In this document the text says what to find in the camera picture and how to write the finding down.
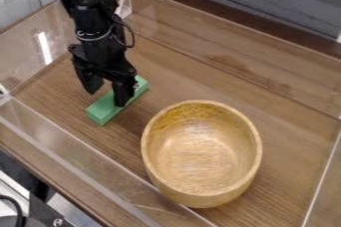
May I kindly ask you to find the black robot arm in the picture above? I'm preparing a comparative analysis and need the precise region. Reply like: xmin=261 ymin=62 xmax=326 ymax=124
xmin=60 ymin=0 xmax=137 ymax=108

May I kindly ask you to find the clear acrylic tray wall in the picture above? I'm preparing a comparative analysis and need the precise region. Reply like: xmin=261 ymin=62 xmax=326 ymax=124
xmin=0 ymin=95 xmax=215 ymax=227

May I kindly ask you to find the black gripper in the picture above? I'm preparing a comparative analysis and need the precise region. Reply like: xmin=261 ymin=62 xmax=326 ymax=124
xmin=66 ymin=36 xmax=138 ymax=109

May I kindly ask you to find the black cable bottom left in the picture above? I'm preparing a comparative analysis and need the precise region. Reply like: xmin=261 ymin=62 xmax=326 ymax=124
xmin=0 ymin=194 xmax=25 ymax=227

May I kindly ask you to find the green rectangular block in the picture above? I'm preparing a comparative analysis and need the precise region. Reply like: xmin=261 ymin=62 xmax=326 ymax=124
xmin=84 ymin=75 xmax=150 ymax=126

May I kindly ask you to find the clear acrylic corner bracket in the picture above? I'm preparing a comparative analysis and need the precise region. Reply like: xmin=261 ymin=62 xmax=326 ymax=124
xmin=116 ymin=0 xmax=132 ymax=19

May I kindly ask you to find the brown wooden bowl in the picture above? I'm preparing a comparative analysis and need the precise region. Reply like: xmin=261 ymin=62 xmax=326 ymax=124
xmin=141 ymin=100 xmax=261 ymax=208

